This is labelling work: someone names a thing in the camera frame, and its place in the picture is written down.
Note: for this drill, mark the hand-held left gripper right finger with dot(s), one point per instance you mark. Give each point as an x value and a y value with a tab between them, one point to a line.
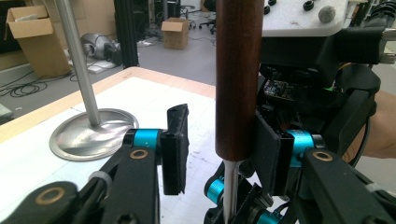
269	155

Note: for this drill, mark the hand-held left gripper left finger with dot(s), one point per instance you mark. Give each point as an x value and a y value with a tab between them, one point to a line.
176	155

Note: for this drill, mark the metal stand with round base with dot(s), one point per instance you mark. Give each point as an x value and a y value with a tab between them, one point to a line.
90	137

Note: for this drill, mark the black office chair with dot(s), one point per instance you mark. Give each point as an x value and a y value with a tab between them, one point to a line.
210	18

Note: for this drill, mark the small cardboard box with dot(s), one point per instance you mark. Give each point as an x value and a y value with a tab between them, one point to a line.
176	35

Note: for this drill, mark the silver bag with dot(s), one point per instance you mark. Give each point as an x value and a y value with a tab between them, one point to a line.
99	46

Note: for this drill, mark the black column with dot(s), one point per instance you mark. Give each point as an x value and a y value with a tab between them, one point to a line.
126	31

